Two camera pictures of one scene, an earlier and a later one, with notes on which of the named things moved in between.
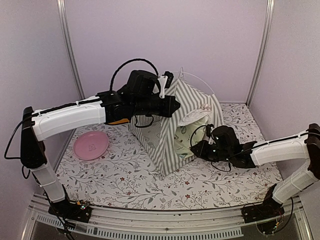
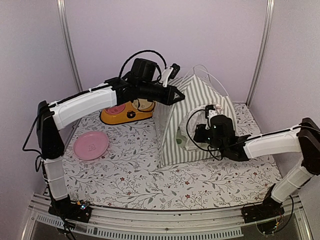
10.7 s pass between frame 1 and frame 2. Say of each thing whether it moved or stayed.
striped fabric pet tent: moved
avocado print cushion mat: moved
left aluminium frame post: stayed
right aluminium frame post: stayed
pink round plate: stayed
